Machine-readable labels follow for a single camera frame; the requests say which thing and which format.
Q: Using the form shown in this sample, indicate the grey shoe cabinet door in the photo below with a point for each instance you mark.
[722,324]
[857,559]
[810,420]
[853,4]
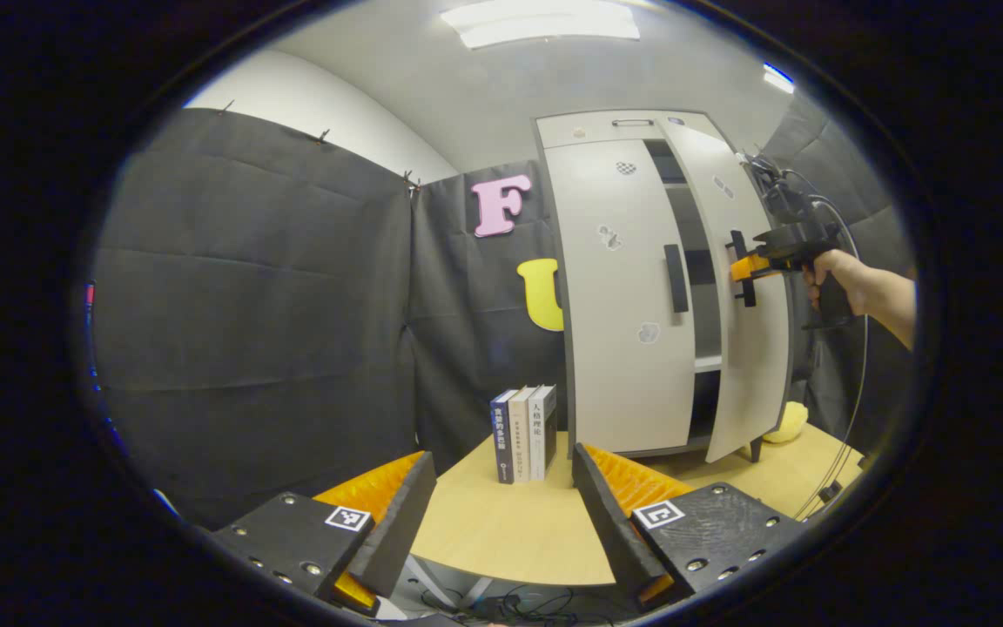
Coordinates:
[750,374]
[623,366]

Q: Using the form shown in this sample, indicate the yellow plush toy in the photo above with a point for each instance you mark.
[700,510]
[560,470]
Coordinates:
[789,422]

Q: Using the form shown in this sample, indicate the blue book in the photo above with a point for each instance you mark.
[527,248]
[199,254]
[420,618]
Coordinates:
[502,444]

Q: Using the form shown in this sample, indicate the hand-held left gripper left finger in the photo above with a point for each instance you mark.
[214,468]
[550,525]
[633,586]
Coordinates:
[401,522]

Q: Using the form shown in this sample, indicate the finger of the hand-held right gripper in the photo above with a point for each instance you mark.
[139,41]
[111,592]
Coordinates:
[750,266]

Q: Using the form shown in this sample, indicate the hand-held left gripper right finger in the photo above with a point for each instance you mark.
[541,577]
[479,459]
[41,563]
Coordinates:
[610,531]

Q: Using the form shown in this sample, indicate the black backdrop cloth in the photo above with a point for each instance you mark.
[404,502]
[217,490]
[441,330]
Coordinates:
[249,305]

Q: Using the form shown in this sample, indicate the large ceiling light panel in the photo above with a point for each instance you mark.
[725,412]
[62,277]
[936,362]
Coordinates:
[541,22]

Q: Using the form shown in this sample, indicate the grey double-door shoe cabinet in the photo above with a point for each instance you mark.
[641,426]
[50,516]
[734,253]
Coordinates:
[589,129]

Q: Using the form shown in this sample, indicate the white book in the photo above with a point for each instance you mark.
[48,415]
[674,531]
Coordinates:
[541,427]

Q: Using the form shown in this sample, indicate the small ceiling light panel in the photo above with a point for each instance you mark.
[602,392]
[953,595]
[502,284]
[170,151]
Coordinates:
[778,78]

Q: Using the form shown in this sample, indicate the beige book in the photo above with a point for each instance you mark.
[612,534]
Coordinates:
[521,435]

